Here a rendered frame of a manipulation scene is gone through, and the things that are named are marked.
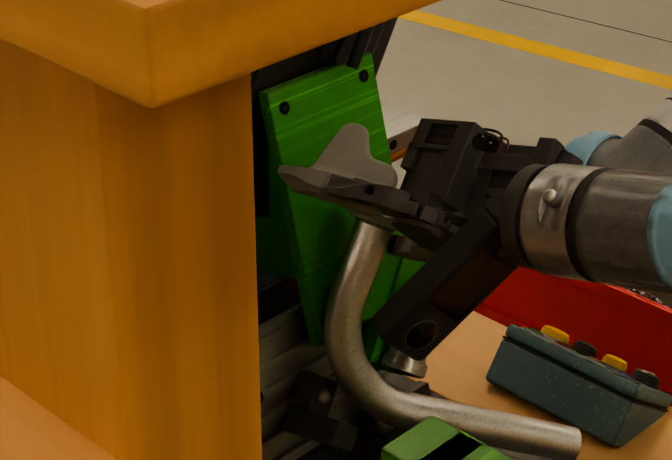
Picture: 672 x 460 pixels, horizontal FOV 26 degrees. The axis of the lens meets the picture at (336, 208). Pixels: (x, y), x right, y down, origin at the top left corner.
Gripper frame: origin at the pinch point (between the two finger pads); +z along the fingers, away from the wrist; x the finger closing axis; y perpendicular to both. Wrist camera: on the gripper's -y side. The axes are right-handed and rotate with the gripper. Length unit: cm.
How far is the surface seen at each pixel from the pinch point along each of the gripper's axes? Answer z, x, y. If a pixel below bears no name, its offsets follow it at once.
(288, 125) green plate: 2.4, 5.6, 4.8
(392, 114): 17.8, -18.0, 17.0
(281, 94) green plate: 2.4, 7.4, 6.5
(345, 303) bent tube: -0.3, -4.2, -5.5
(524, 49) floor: 214, -239, 143
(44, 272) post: -21.9, 35.2, -16.7
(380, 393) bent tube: -1.4, -10.4, -10.6
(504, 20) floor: 234, -246, 157
